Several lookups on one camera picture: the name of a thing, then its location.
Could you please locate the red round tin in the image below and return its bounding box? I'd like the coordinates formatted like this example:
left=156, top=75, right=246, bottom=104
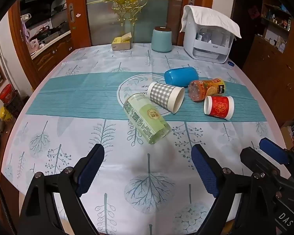
left=0, top=83, right=15, bottom=104

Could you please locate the wooden shelf cabinet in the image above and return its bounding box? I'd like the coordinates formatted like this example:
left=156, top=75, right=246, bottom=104
left=243, top=0, right=294, bottom=126

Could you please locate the grey checked paper cup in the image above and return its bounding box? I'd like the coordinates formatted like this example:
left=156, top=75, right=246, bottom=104
left=147, top=82, right=185, bottom=114

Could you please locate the wooden kitchen window frame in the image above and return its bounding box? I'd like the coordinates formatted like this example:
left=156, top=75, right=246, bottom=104
left=8, top=0, right=91, bottom=89

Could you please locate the white countertop appliance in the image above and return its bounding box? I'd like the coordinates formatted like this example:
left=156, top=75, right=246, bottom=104
left=183, top=18, right=235, bottom=64

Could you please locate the yellow tissue box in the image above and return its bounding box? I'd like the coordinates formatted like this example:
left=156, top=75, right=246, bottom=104
left=111, top=32, right=132, bottom=51

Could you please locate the white cloth on appliance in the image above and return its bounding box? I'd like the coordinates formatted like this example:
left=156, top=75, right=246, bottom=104
left=180, top=5, right=241, bottom=38

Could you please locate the red white paper cup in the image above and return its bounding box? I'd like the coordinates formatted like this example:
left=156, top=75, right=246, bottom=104
left=203, top=96, right=235, bottom=120

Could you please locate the blue plastic cup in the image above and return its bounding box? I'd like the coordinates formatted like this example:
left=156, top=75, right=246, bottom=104
left=164, top=67, right=199, bottom=88

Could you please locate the gold ornament glass door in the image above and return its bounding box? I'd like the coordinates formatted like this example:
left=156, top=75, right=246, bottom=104
left=86, top=0, right=169, bottom=46

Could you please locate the green label plastic cup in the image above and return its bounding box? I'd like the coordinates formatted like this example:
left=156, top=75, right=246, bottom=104
left=123, top=93, right=171, bottom=144

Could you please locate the light blue ceramic jar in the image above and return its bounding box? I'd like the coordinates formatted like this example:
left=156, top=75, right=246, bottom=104
left=151, top=26, right=172, bottom=52

